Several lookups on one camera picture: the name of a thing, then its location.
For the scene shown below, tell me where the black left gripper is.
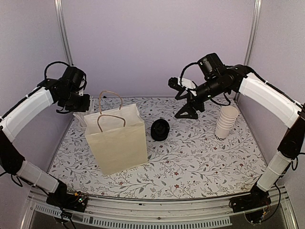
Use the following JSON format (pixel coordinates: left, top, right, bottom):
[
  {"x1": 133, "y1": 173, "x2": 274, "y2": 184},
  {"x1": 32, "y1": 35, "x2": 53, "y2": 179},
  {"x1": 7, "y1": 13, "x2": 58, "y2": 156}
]
[{"x1": 60, "y1": 89, "x2": 91, "y2": 112}]

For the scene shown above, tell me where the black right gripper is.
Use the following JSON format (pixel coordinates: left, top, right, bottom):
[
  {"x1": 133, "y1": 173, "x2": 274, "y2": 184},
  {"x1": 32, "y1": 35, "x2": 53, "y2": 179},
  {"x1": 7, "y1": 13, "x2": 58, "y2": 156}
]
[{"x1": 174, "y1": 75, "x2": 229, "y2": 119}]

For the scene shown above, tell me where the cream paper bag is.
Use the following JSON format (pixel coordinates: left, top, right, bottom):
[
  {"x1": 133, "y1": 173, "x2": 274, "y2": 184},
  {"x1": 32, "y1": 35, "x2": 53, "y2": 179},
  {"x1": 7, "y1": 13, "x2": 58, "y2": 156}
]
[{"x1": 84, "y1": 90, "x2": 148, "y2": 176}]

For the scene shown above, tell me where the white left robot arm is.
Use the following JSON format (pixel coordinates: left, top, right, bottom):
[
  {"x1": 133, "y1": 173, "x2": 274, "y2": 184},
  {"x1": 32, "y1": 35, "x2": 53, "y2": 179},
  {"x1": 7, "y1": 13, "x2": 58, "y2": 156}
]
[{"x1": 0, "y1": 64, "x2": 90, "y2": 207}]

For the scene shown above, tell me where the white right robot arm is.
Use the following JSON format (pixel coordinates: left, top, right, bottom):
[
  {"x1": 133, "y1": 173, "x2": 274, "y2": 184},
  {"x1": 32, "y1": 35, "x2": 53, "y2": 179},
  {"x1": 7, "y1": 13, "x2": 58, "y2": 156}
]
[{"x1": 168, "y1": 53, "x2": 305, "y2": 208}]

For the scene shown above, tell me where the cup of white straws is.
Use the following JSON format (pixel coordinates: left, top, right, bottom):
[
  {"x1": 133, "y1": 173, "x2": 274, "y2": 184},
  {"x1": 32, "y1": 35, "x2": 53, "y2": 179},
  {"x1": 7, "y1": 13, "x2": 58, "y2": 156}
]
[{"x1": 73, "y1": 97, "x2": 94, "y2": 129}]

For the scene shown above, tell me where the stack of black lids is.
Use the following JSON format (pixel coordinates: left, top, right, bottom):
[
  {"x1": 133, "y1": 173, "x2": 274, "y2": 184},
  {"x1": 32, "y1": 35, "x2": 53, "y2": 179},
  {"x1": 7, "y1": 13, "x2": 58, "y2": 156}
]
[{"x1": 151, "y1": 119, "x2": 170, "y2": 141}]

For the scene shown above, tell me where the stack of white paper cups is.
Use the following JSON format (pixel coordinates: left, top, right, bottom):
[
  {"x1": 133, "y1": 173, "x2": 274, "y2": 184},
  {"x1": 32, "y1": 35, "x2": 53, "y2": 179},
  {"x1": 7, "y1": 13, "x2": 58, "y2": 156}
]
[{"x1": 215, "y1": 106, "x2": 239, "y2": 141}]

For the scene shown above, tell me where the floral patterned table mat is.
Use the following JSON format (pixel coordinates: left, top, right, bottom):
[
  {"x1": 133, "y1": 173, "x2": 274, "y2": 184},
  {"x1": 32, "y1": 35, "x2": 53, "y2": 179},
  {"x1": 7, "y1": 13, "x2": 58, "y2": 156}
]
[{"x1": 49, "y1": 98, "x2": 266, "y2": 199}]

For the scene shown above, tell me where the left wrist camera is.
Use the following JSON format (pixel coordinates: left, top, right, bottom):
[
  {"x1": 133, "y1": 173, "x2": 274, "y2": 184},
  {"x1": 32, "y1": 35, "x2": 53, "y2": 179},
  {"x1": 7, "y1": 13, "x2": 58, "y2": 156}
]
[{"x1": 76, "y1": 74, "x2": 87, "y2": 96}]

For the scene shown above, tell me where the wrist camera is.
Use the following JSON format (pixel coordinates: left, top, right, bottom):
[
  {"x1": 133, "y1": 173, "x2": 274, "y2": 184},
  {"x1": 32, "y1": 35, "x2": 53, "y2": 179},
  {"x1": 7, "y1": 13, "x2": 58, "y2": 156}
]
[
  {"x1": 76, "y1": 74, "x2": 87, "y2": 96},
  {"x1": 168, "y1": 77, "x2": 196, "y2": 91}
]

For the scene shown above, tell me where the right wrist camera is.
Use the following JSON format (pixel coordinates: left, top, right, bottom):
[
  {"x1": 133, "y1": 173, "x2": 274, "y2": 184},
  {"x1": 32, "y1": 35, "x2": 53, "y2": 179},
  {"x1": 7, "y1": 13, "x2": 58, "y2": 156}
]
[{"x1": 168, "y1": 77, "x2": 196, "y2": 91}]

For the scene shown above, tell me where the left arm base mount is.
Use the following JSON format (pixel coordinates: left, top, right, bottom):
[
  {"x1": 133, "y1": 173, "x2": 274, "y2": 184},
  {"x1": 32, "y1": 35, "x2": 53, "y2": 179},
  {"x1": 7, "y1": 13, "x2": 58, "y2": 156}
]
[{"x1": 46, "y1": 189, "x2": 88, "y2": 212}]

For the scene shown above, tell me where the left aluminium frame post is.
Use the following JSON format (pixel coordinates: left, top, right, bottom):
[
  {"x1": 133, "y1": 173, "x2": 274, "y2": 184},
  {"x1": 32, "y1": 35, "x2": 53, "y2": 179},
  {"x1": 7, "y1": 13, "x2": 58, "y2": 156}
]
[{"x1": 54, "y1": 0, "x2": 73, "y2": 65}]

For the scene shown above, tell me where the aluminium frame post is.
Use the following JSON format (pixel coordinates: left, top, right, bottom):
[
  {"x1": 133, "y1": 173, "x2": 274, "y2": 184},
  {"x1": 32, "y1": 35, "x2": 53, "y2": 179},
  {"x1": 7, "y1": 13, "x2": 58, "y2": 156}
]
[
  {"x1": 234, "y1": 0, "x2": 263, "y2": 101},
  {"x1": 54, "y1": 0, "x2": 73, "y2": 65}
]

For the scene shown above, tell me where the metal front rail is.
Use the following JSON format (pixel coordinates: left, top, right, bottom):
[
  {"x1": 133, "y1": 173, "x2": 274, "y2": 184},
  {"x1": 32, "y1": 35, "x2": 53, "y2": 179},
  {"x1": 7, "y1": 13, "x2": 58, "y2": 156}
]
[{"x1": 21, "y1": 186, "x2": 299, "y2": 229}]

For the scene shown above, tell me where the right aluminium frame post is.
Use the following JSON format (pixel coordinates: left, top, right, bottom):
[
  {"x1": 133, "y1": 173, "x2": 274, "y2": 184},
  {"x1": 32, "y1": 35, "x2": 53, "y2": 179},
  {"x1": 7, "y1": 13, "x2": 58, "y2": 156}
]
[{"x1": 234, "y1": 0, "x2": 263, "y2": 101}]

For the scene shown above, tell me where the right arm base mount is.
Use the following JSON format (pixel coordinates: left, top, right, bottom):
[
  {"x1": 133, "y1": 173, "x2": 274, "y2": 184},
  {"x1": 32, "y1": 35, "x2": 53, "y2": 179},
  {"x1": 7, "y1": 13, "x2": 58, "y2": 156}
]
[{"x1": 229, "y1": 187, "x2": 271, "y2": 224}]

